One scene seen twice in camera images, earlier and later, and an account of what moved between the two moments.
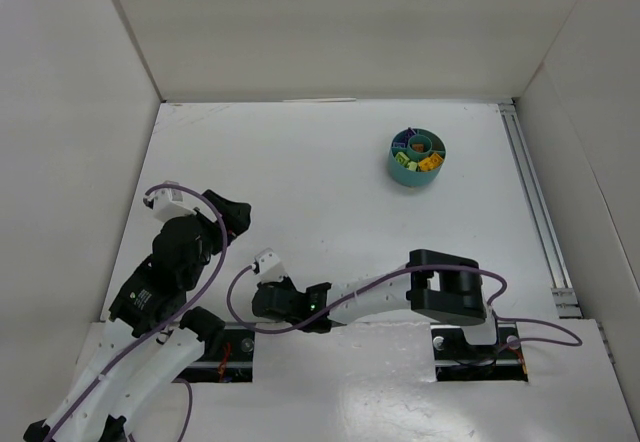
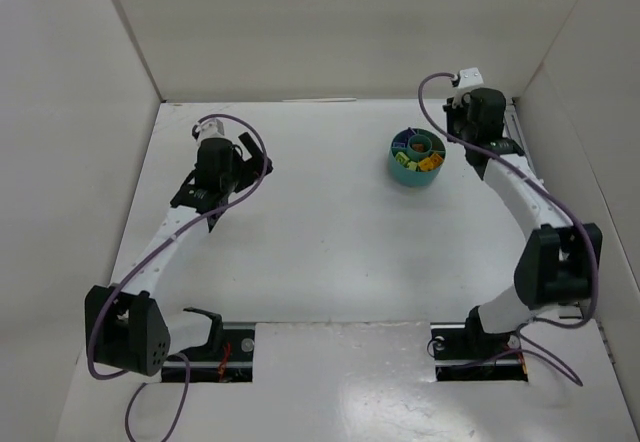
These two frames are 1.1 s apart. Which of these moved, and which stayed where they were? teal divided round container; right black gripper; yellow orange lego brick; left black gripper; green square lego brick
Moved: left black gripper; right black gripper
Stayed: yellow orange lego brick; green square lego brick; teal divided round container
